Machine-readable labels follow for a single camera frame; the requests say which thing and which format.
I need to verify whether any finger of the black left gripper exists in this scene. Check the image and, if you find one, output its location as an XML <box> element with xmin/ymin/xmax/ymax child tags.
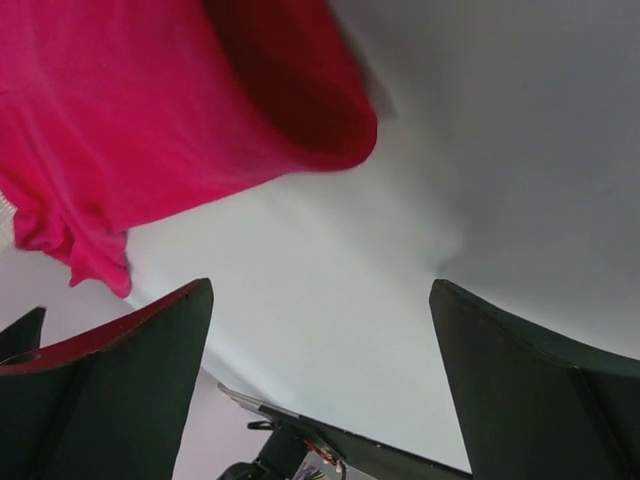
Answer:
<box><xmin>1</xmin><ymin>307</ymin><xmax>46</xmax><ymax>360</ymax></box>

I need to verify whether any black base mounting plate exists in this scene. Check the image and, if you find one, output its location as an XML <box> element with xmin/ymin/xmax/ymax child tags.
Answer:
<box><xmin>257</xmin><ymin>405</ymin><xmax>473</xmax><ymax>480</ymax></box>

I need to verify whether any aluminium front frame rail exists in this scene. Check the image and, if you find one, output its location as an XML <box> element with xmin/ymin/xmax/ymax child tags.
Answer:
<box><xmin>218</xmin><ymin>383</ymin><xmax>299</xmax><ymax>418</ymax></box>

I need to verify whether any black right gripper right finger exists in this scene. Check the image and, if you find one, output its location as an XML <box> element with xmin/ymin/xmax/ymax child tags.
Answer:
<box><xmin>429</xmin><ymin>280</ymin><xmax>639</xmax><ymax>479</ymax></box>

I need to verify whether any magenta t shirt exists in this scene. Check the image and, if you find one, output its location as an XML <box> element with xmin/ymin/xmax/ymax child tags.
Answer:
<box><xmin>1</xmin><ymin>1</ymin><xmax>378</xmax><ymax>297</ymax></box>

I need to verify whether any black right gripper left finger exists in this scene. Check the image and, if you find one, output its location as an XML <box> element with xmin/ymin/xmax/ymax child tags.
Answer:
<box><xmin>1</xmin><ymin>279</ymin><xmax>213</xmax><ymax>480</ymax></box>

